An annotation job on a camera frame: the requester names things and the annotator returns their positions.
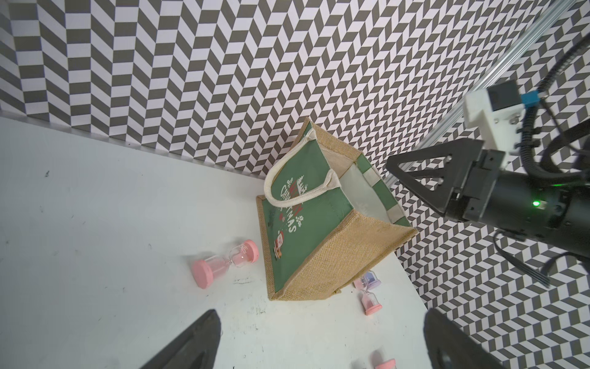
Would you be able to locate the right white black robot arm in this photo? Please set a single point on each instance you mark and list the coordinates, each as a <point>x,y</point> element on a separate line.
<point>564,161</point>

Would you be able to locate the purple hourglass right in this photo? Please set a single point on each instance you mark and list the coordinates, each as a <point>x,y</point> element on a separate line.
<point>367,282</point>

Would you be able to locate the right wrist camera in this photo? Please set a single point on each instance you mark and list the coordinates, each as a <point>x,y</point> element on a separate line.
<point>497,112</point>

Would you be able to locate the pink hourglass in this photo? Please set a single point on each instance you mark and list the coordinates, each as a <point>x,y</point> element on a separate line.
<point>390,364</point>
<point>206,271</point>
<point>370,303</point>

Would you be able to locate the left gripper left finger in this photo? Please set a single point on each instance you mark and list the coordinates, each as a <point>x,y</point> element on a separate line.
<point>196,347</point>

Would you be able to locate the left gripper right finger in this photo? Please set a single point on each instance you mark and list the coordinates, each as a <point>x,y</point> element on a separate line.
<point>449,347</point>

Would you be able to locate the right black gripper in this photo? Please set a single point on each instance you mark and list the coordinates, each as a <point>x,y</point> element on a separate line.
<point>509,201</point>

